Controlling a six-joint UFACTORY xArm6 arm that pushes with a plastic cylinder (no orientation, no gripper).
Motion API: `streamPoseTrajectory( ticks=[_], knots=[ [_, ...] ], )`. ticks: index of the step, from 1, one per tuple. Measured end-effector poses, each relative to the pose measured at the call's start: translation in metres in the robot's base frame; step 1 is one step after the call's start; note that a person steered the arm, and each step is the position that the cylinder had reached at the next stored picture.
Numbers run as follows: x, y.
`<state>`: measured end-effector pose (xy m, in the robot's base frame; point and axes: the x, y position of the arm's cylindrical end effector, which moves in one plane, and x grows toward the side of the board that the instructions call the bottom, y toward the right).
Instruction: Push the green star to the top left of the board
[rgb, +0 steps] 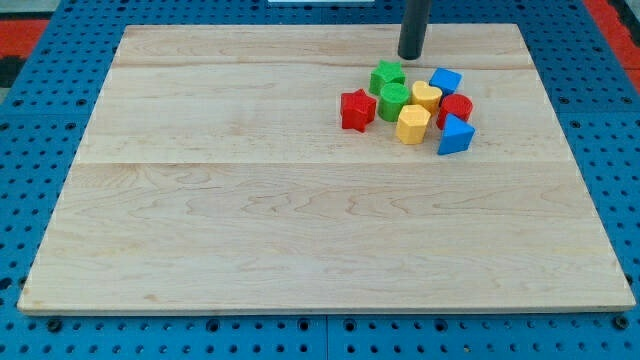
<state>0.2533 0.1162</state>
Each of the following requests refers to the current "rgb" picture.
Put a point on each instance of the blue cube block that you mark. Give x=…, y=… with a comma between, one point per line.
x=446, y=80

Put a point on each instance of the blue triangle block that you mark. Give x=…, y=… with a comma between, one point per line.
x=456, y=136

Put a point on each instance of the light wooden board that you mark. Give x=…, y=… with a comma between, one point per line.
x=214, y=178

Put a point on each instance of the red cylinder block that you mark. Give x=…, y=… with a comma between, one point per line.
x=458, y=105

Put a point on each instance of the yellow hexagon block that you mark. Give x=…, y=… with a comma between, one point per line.
x=412, y=124

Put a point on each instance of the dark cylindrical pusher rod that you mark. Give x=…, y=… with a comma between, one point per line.
x=413, y=28

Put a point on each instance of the red star block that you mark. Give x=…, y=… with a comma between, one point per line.
x=357, y=110

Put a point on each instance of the green star block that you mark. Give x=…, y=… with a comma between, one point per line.
x=385, y=73

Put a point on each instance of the green cylinder block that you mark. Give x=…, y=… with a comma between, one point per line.
x=393, y=97

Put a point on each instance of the yellow heart block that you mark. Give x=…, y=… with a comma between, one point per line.
x=426, y=96

